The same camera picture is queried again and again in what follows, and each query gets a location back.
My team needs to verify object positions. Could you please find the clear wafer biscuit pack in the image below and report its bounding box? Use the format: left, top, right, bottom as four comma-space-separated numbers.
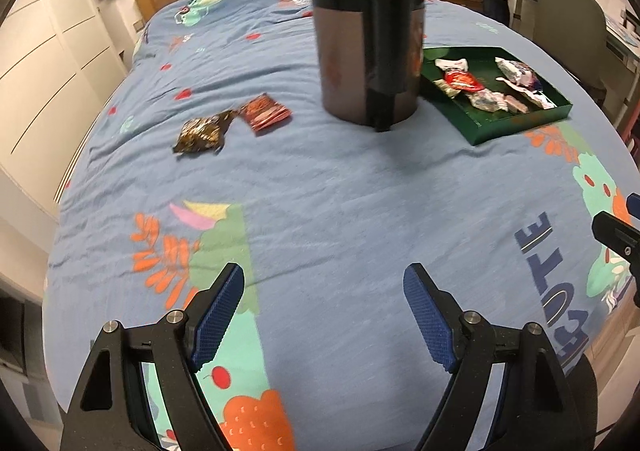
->
504, 95, 529, 114

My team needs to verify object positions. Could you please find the white blue cookie bag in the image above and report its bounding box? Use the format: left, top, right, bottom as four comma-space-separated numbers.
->
495, 57, 556, 110

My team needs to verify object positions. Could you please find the olive candy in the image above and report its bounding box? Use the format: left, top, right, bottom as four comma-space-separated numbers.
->
434, 78, 460, 99

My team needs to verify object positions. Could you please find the pink cartoon snack bag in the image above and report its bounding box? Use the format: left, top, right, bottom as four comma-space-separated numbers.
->
434, 58, 469, 72

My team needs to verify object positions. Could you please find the white desk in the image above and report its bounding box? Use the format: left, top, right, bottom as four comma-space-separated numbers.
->
511, 0, 639, 138

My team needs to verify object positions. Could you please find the green tray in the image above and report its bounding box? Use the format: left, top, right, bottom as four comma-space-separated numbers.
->
421, 47, 572, 146

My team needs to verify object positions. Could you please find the grey desk chair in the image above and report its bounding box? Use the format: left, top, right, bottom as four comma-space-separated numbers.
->
533, 0, 606, 94

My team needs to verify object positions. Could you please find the blue patterned bedsheet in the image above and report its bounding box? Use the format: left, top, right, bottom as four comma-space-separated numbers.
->
43, 0, 639, 450

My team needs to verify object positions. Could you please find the gold brown snack bag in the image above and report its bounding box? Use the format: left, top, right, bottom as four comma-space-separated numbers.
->
172, 110, 236, 154

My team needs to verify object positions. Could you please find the round red snack packet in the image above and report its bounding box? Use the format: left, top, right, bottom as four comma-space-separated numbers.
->
444, 70, 485, 93

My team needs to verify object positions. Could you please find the dark red snack packet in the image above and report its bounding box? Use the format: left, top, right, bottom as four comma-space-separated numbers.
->
238, 93, 292, 135

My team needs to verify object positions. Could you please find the white wardrobe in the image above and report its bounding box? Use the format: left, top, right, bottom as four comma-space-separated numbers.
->
1, 0, 126, 217

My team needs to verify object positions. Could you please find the dark cylindrical trash bin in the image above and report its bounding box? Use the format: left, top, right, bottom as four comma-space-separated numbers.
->
312, 0, 425, 132

